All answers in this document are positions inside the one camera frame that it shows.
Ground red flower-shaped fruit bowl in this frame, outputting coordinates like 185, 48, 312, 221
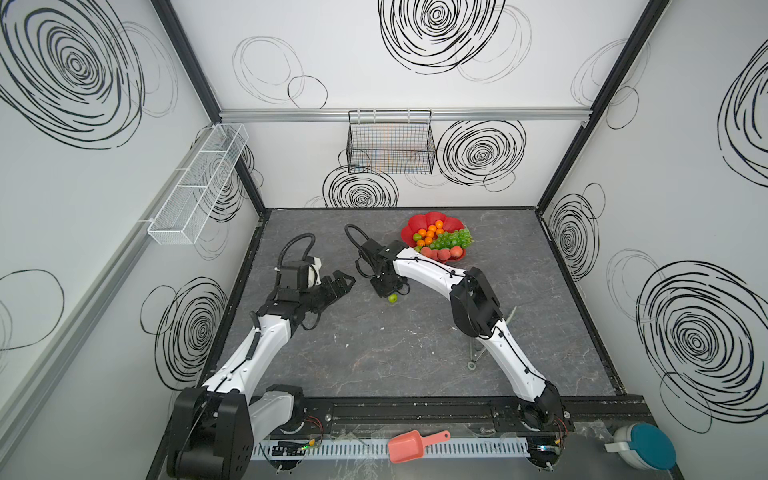
400, 212, 469, 263

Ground green fake grape bunch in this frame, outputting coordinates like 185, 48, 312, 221
429, 228, 473, 250

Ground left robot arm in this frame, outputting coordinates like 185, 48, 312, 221
166, 257, 355, 479

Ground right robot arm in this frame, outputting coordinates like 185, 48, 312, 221
355, 239, 563, 430

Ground metal kitchen tongs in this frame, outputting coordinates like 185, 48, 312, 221
467, 307, 517, 372

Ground pink plastic scoop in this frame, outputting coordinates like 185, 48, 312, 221
387, 430, 451, 464

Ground teal and white container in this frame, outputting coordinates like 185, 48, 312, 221
604, 423, 677, 471

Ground white wire shelf basket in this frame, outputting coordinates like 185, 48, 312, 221
147, 123, 249, 246

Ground black wire basket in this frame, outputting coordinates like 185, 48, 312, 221
345, 109, 437, 175

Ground white slotted cable duct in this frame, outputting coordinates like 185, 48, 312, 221
251, 436, 532, 462

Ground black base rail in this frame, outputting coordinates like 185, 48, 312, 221
253, 395, 653, 435

